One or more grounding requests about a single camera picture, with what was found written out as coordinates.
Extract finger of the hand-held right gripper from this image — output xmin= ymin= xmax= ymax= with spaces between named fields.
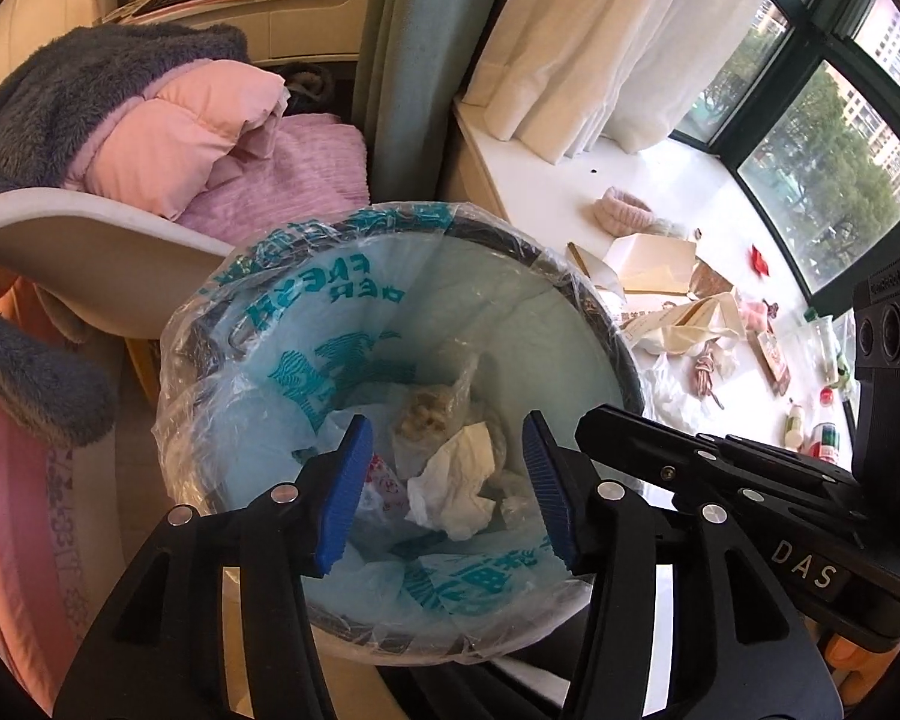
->
xmin=574 ymin=403 xmax=867 ymax=541

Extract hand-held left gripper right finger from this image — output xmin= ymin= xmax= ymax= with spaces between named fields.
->
xmin=521 ymin=411 xmax=826 ymax=720

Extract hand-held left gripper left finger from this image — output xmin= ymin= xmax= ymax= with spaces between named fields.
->
xmin=52 ymin=414 xmax=376 ymax=720

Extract red print plastic bag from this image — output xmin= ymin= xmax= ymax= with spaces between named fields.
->
xmin=356 ymin=454 xmax=413 ymax=518

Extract red cap water bottle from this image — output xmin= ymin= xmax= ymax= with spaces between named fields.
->
xmin=808 ymin=386 xmax=845 ymax=462

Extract black trash bin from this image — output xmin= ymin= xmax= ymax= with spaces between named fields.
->
xmin=172 ymin=202 xmax=646 ymax=653

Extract clear bag of nut shells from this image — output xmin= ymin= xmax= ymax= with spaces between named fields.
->
xmin=386 ymin=356 xmax=511 ymax=466

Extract trash bin with plastic liner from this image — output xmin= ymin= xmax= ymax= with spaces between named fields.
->
xmin=154 ymin=199 xmax=638 ymax=661

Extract person's right hand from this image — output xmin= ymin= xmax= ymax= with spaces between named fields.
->
xmin=825 ymin=631 xmax=900 ymax=697

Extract crushed clear plastic bottle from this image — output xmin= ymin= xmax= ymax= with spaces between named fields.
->
xmin=801 ymin=306 xmax=856 ymax=391

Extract white paper bag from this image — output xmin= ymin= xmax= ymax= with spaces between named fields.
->
xmin=566 ymin=232 xmax=747 ymax=357

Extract pink fluffy sock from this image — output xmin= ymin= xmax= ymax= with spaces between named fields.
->
xmin=739 ymin=300 xmax=781 ymax=335

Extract gold cardboard box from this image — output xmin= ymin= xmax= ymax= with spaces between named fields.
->
xmin=686 ymin=259 xmax=736 ymax=301

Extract pink fluffy headband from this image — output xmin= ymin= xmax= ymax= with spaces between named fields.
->
xmin=595 ymin=186 xmax=657 ymax=239

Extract pink bed sheet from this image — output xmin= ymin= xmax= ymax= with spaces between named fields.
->
xmin=0 ymin=255 xmax=166 ymax=713

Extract purple ribbed blanket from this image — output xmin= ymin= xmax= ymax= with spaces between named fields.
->
xmin=176 ymin=112 xmax=372 ymax=245

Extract white plastic chair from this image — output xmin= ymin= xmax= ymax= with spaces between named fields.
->
xmin=0 ymin=187 xmax=237 ymax=402

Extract pink down jacket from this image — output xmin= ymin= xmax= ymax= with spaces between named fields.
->
xmin=64 ymin=64 xmax=293 ymax=222

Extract white sheer curtain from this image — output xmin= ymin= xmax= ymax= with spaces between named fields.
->
xmin=461 ymin=0 xmax=792 ymax=166

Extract grey fuzzy slippers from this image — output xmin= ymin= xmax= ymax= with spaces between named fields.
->
xmin=277 ymin=64 xmax=342 ymax=117

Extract teal curtain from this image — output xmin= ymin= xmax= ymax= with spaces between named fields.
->
xmin=360 ymin=0 xmax=530 ymax=207

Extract white desk with drawers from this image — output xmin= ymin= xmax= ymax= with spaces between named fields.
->
xmin=94 ymin=0 xmax=380 ymax=65

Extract pink braided string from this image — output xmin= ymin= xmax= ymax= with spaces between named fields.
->
xmin=686 ymin=341 xmax=736 ymax=410

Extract black window frame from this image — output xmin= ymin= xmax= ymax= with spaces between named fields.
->
xmin=671 ymin=0 xmax=900 ymax=308

